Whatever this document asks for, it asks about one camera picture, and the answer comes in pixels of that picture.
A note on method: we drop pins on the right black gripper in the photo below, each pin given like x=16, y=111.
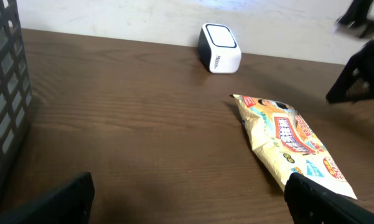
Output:
x=356, y=82

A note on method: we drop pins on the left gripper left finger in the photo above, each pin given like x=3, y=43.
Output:
x=69, y=203

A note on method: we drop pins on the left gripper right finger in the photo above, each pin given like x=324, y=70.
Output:
x=311, y=203

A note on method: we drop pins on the yellow snack bag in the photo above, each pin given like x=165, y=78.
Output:
x=285, y=144

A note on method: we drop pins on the white barcode scanner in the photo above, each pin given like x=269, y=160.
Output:
x=218, y=49

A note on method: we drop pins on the grey plastic shopping basket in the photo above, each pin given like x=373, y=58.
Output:
x=15, y=87

